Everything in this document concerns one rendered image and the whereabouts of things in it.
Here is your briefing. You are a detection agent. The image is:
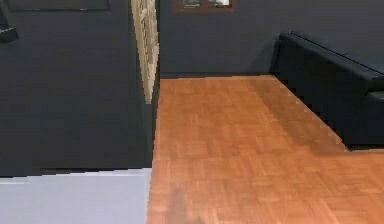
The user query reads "black sofa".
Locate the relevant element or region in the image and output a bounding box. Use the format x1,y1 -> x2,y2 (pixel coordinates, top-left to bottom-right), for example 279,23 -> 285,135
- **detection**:
270,31 -> 384,151

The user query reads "dark framed wall picture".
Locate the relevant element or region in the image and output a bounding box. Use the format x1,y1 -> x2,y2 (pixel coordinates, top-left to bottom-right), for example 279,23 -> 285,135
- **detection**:
7,0 -> 111,12

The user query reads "beige wooden room door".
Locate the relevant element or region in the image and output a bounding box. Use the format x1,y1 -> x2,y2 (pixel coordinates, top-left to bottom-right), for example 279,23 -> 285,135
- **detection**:
130,0 -> 160,105

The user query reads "brown framed wall picture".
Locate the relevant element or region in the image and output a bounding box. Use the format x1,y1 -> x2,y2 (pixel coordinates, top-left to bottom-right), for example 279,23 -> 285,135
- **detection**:
173,0 -> 238,15

